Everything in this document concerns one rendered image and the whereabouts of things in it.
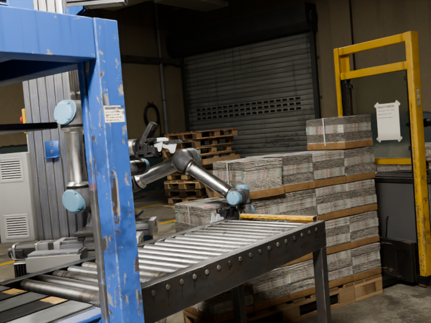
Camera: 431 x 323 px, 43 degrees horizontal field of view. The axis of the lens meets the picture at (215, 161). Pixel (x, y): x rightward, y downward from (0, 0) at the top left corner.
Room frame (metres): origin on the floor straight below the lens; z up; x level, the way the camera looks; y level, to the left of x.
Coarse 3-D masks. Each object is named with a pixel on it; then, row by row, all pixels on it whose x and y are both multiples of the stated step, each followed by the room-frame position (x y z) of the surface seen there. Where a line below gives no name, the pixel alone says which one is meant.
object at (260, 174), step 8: (256, 160) 3.35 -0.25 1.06; (264, 160) 3.36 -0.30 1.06; (272, 160) 3.39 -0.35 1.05; (280, 160) 3.43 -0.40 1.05; (232, 168) 3.41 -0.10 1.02; (240, 168) 3.33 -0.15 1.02; (248, 168) 3.30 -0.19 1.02; (256, 168) 3.33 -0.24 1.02; (264, 168) 3.36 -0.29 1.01; (272, 168) 3.40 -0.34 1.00; (280, 168) 3.43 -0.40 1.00; (232, 176) 3.41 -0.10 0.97; (240, 176) 3.33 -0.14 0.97; (248, 176) 3.31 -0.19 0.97; (256, 176) 3.33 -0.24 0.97; (264, 176) 3.37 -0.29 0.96; (272, 176) 3.40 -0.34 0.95; (280, 176) 3.43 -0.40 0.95; (232, 184) 3.41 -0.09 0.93; (240, 184) 3.33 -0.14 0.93; (248, 184) 3.30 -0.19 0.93; (256, 184) 3.33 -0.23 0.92; (264, 184) 3.36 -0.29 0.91; (272, 184) 3.39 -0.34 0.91; (280, 184) 3.43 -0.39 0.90
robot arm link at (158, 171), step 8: (192, 152) 3.21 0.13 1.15; (168, 160) 3.28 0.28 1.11; (152, 168) 3.32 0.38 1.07; (160, 168) 3.29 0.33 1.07; (168, 168) 3.27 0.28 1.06; (176, 168) 3.24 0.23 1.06; (136, 176) 3.34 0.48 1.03; (144, 176) 3.32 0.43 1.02; (152, 176) 3.31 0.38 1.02; (160, 176) 3.31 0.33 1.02; (136, 184) 3.33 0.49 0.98; (144, 184) 3.36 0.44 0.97
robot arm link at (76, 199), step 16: (64, 112) 2.60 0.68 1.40; (80, 112) 2.63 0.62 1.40; (64, 128) 2.61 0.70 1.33; (80, 128) 2.63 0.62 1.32; (80, 144) 2.64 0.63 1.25; (80, 160) 2.63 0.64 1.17; (80, 176) 2.63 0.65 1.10; (64, 192) 2.61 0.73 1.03; (80, 192) 2.61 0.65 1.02; (80, 208) 2.60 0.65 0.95
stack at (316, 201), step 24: (288, 192) 3.54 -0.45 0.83; (312, 192) 3.62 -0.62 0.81; (336, 192) 3.74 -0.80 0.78; (192, 216) 3.28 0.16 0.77; (216, 216) 3.19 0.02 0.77; (336, 240) 3.72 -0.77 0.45; (312, 264) 3.59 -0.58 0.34; (336, 264) 3.70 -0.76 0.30; (264, 288) 3.37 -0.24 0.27; (288, 288) 3.47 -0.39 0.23; (336, 288) 3.69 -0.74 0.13; (216, 312) 3.17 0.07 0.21; (264, 312) 3.36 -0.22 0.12; (288, 312) 3.46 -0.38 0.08; (312, 312) 3.58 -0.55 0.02
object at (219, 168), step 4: (228, 160) 3.60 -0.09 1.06; (232, 160) 3.58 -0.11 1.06; (236, 160) 3.57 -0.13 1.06; (240, 160) 3.55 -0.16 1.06; (216, 164) 3.58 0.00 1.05; (220, 164) 3.54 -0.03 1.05; (224, 164) 3.48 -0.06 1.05; (216, 168) 3.56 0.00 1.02; (220, 168) 3.53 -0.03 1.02; (224, 168) 3.48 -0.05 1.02; (216, 172) 3.58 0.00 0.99; (220, 172) 3.52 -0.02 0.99; (224, 172) 3.48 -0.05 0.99; (220, 176) 3.54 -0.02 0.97; (224, 176) 3.48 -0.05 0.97; (224, 180) 3.48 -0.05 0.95
